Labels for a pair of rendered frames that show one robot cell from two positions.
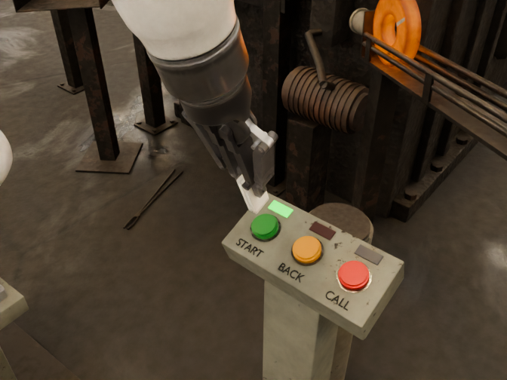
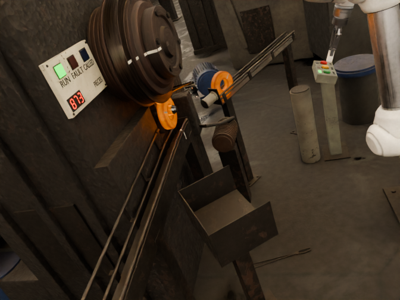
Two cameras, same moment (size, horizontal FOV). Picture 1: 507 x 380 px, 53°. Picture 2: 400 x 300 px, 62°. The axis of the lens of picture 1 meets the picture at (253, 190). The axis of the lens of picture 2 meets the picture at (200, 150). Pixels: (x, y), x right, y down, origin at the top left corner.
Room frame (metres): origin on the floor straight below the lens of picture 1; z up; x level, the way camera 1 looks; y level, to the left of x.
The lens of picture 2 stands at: (1.89, 1.36, 1.37)
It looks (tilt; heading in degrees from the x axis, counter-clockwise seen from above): 29 degrees down; 252
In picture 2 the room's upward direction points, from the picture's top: 20 degrees counter-clockwise
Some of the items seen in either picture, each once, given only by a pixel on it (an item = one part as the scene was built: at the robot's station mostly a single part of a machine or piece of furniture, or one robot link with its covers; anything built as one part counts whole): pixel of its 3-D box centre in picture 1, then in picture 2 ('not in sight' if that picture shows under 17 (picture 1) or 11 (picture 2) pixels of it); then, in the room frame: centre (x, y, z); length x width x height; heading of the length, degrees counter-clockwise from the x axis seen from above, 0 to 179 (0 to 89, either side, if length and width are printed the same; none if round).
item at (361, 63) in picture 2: not in sight; (358, 90); (0.07, -0.25, 0.22); 0.32 x 0.32 x 0.43
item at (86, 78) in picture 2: not in sight; (77, 77); (1.81, 0.17, 1.15); 0.26 x 0.02 x 0.18; 50
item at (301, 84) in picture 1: (320, 163); (234, 162); (1.20, -0.19, 0.27); 0.22 x 0.13 x 0.53; 50
